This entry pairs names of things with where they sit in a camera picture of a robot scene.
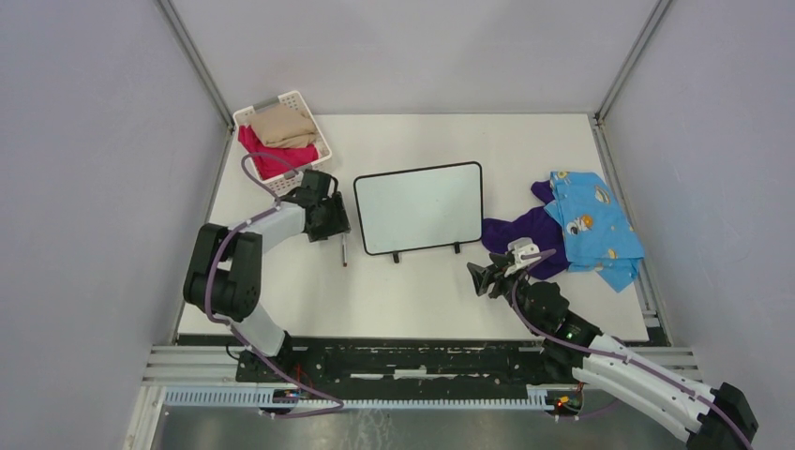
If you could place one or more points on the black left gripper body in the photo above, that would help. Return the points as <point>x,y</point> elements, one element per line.
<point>333,219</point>

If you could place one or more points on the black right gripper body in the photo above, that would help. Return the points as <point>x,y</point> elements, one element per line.
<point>504,286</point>

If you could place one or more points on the white whiteboard marker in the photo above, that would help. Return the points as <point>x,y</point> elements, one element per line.
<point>344,250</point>

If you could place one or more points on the black framed whiteboard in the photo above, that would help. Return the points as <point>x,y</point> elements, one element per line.
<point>422,208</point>

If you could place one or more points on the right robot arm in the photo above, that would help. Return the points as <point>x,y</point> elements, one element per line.
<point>701,416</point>

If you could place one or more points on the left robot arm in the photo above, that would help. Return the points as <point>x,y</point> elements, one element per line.
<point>225,271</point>

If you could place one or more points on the purple cloth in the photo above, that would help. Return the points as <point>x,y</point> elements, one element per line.
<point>535,224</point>

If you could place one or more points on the magenta cloth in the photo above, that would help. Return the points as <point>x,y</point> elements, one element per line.
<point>271,161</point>

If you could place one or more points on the white plastic basket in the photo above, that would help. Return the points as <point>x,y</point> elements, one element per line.
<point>289,180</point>

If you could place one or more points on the beige folded cloth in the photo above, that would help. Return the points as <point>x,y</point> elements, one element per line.
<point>283,127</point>

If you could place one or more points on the blue patterned cloth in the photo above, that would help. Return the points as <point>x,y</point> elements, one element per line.
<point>597,235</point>

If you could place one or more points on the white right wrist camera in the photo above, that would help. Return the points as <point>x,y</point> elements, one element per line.
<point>522,253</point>

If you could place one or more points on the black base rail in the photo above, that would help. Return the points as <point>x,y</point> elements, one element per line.
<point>416,369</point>

